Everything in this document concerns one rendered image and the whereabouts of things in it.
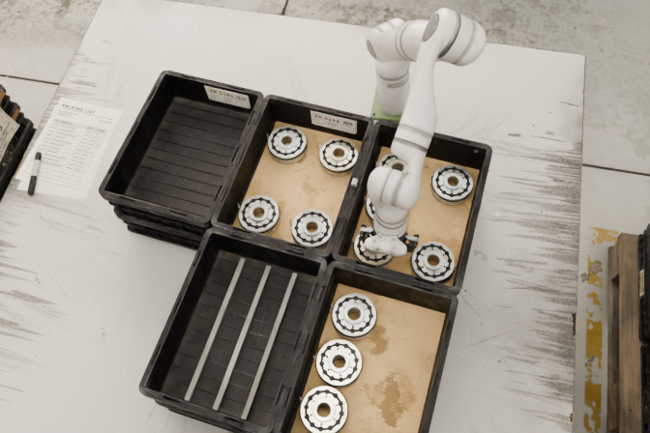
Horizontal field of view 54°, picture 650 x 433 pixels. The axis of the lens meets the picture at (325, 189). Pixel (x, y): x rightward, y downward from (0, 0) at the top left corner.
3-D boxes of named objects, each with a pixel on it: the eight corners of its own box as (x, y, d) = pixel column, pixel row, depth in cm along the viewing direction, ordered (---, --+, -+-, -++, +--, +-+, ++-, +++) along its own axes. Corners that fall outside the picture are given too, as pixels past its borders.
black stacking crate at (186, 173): (174, 95, 184) (163, 70, 174) (270, 118, 179) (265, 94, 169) (112, 215, 167) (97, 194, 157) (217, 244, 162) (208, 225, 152)
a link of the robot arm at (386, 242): (363, 250, 139) (364, 239, 134) (372, 205, 144) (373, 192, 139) (404, 258, 138) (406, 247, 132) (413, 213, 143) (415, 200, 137)
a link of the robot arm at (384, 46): (392, 31, 142) (428, 13, 143) (358, 34, 168) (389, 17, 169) (408, 69, 145) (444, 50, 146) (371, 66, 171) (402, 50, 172)
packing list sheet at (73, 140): (55, 97, 200) (54, 96, 199) (125, 107, 197) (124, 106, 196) (10, 187, 185) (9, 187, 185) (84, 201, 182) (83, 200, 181)
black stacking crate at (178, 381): (218, 245, 161) (209, 226, 151) (330, 277, 156) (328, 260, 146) (152, 401, 144) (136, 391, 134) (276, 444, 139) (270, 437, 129)
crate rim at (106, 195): (164, 73, 176) (162, 68, 174) (267, 98, 171) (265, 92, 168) (99, 198, 158) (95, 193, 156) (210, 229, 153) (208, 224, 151)
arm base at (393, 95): (382, 88, 194) (379, 52, 179) (412, 92, 191) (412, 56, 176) (375, 114, 190) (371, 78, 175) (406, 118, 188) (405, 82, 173)
